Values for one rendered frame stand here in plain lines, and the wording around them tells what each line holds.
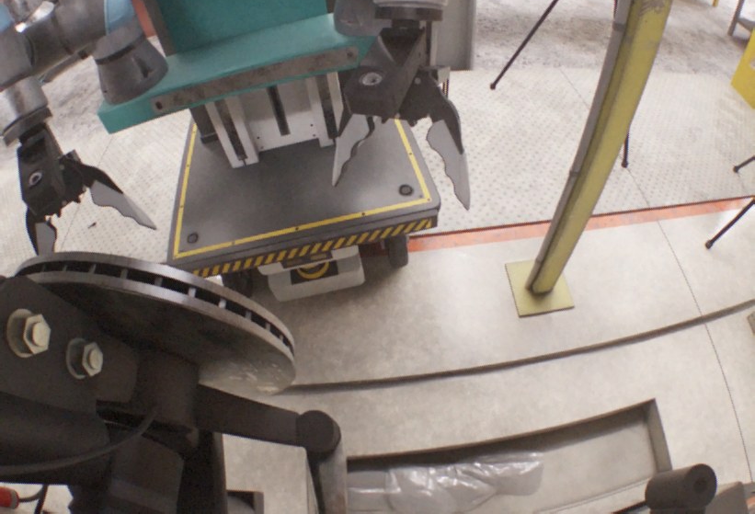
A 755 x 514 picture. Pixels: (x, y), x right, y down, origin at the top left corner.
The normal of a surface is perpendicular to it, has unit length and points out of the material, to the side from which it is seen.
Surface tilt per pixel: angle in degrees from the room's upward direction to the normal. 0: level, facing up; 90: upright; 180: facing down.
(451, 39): 90
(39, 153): 5
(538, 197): 0
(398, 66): 6
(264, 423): 31
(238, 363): 90
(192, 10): 90
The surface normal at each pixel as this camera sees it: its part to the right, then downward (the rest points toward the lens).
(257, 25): 0.21, 0.77
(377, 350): -0.08, -0.60
